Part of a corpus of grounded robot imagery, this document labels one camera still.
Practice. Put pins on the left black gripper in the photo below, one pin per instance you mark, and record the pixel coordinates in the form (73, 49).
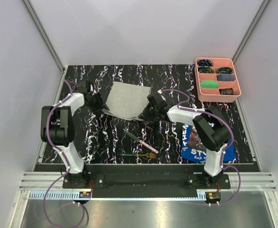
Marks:
(100, 105)

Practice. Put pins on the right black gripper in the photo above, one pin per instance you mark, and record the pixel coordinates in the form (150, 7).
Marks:
(145, 116)

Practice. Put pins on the grey cloth napkin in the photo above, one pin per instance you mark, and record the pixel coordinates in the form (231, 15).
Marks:
(127, 101)

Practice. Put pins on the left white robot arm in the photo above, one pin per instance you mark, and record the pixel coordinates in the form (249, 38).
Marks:
(57, 129)

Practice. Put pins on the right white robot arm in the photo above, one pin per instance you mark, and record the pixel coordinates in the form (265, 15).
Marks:
(213, 131)

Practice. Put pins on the black marbled table mat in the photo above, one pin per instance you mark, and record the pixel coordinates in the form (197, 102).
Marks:
(100, 139)

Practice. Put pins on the blue printed t-shirt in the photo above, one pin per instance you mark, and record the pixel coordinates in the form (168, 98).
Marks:
(192, 148)

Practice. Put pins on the green rolled sock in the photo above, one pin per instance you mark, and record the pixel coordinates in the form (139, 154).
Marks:
(210, 84)

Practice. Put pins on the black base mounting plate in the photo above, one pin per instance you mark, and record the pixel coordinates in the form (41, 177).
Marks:
(147, 181)

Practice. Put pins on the blue patterned sock middle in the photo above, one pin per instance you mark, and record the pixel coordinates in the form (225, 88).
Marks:
(205, 69)

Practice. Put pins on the blue patterned sock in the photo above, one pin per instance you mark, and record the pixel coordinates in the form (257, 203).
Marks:
(225, 70)
(205, 69)
(205, 62)

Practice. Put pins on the blue patterned sock top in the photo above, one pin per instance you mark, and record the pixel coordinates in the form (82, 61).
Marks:
(205, 62)

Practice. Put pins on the pink divided organizer tray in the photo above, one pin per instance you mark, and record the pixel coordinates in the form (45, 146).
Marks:
(213, 95)

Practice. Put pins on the dark brown rolled sock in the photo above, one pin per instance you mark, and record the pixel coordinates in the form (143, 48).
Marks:
(226, 91)

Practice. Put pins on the dark blue rolled sock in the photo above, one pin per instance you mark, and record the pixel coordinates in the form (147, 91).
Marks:
(225, 77)

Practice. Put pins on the blue patterned sock right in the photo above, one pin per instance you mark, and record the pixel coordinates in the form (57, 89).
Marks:
(225, 70)

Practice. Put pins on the pink-handled table knife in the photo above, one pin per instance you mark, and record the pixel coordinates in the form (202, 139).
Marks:
(141, 142)

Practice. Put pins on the gold fork green handle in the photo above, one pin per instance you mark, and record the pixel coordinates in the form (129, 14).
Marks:
(147, 155)

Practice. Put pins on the aluminium frame rail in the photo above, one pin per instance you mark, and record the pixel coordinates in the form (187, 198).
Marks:
(35, 18)

